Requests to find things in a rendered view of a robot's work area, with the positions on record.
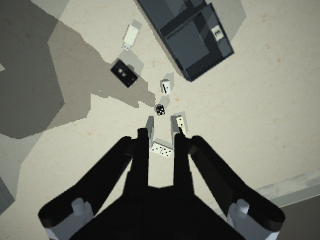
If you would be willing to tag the black die with white pips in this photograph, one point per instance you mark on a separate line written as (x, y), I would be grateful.
(160, 110)

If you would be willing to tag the white domino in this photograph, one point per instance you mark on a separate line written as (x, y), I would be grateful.
(161, 149)
(181, 124)

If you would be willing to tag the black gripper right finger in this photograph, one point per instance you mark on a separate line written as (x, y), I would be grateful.
(247, 211)

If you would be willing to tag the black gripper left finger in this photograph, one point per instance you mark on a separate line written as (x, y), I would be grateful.
(64, 215)

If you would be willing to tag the white usb stick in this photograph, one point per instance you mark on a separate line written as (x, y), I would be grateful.
(130, 37)

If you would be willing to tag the dark grey rack of bins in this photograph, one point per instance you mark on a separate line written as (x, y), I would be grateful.
(192, 41)

